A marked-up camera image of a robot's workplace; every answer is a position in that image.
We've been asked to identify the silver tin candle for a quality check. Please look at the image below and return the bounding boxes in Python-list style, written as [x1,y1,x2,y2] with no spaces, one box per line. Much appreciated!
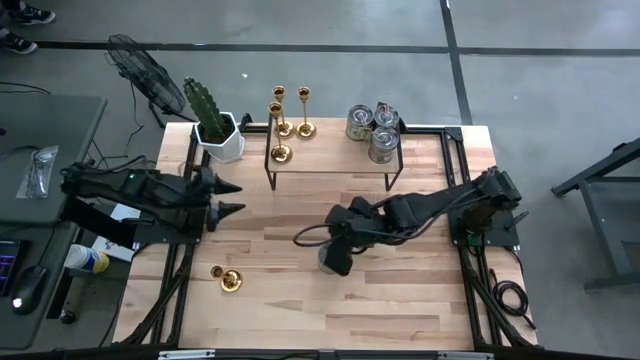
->
[317,244,335,275]
[345,103,375,142]
[368,125,401,165]
[373,102,401,130]

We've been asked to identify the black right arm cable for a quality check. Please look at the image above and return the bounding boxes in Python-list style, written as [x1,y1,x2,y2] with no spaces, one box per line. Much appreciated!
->
[292,222,351,250]

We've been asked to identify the black aluminium table frame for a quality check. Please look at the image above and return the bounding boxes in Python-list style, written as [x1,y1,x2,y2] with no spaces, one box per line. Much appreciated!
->
[113,110,539,351]

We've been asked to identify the person's shoe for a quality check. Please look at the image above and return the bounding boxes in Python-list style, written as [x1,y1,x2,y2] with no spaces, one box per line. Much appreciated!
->
[0,24,41,53]
[4,2,56,24]

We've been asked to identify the black computer mouse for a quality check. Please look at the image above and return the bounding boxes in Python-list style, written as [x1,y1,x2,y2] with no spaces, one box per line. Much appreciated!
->
[9,264,49,316]

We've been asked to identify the grey desk top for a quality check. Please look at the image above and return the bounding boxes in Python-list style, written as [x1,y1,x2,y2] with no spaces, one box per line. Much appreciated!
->
[0,92,109,226]
[0,219,81,351]

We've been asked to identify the black fan power cable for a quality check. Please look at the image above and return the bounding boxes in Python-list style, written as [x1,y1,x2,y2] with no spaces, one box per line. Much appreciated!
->
[87,82,146,166]

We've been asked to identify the coiled black cable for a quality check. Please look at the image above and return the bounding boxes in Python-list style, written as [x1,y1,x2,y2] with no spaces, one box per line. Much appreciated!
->
[492,269,537,331]

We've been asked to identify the white paper sheet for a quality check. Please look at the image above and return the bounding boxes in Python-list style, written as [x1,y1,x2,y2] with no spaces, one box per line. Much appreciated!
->
[92,234,136,264]
[108,203,144,224]

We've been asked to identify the gold candle stick holder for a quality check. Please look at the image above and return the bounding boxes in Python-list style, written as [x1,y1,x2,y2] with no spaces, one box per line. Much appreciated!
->
[294,86,318,141]
[209,264,245,294]
[267,101,295,165]
[271,85,297,140]

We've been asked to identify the white hexagonal plant pot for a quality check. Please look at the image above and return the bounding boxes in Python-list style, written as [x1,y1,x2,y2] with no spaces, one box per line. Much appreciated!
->
[193,110,246,164]

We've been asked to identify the white wipes canister yellow lid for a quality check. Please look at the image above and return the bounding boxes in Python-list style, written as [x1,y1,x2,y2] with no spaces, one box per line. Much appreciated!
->
[63,243,111,275]

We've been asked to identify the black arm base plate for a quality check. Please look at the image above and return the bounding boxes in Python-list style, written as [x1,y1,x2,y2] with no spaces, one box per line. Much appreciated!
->
[447,207,521,249]
[132,219,206,246]

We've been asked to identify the white bracket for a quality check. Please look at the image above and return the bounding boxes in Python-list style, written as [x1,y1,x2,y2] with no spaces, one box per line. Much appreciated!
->
[437,351,494,360]
[158,349,216,360]

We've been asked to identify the black floor fan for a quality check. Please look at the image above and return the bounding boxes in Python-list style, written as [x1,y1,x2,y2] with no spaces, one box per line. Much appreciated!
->
[104,33,189,129]

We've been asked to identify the clear plastic bag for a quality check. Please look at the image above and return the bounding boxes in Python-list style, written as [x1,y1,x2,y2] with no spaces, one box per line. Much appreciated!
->
[15,144,60,200]

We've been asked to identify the keyboard with lit keys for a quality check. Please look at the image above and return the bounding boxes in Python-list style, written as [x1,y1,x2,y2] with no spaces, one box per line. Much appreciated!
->
[0,239,24,296]

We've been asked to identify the wooden shelf black metal frame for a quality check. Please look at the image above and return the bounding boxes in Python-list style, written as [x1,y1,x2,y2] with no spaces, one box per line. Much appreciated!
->
[263,110,405,192]

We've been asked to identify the green cactus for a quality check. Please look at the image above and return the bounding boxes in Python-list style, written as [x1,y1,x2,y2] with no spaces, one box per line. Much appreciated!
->
[182,76,231,144]

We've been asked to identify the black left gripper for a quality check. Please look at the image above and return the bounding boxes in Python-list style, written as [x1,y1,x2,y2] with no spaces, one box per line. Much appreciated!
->
[194,167,247,234]

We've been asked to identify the black metal stand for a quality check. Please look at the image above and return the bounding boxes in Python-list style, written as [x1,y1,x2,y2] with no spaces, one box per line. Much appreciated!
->
[549,137,640,291]

